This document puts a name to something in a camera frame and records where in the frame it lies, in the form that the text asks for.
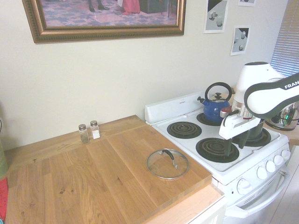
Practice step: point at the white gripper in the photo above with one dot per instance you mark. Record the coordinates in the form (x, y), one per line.
(233, 127)

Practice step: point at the black coil burner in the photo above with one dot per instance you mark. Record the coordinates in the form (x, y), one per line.
(210, 150)
(264, 140)
(201, 119)
(184, 131)

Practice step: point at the gold framed painting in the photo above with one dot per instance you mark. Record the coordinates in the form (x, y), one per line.
(93, 14)

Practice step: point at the white window blind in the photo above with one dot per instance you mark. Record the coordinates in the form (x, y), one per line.
(288, 35)

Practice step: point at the medium grey shapes paper print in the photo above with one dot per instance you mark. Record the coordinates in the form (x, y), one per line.
(240, 40)

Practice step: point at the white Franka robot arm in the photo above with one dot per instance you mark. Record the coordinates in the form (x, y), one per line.
(268, 93)

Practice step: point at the glass salt shaker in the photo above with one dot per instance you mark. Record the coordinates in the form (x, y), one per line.
(95, 133)

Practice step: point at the white electric stove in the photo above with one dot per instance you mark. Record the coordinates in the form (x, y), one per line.
(233, 177)

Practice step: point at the white stove knob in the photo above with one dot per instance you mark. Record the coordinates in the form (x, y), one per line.
(278, 160)
(270, 166)
(262, 172)
(285, 155)
(244, 186)

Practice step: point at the large wooden cutting board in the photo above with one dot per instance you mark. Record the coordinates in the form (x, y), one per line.
(93, 175)

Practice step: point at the dark cooking pot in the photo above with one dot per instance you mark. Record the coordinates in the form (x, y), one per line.
(255, 133)

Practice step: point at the blue whistling kettle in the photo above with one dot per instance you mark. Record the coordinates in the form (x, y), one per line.
(213, 109)

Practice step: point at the large grey shapes paper print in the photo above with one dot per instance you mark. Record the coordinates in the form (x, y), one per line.
(216, 16)

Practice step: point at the glass pepper shaker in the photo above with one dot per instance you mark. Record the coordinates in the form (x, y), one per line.
(83, 135)

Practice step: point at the small grey shapes paper print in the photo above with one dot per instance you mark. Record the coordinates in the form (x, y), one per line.
(246, 2)

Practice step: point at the silver electric kettle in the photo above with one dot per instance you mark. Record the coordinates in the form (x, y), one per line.
(282, 119)

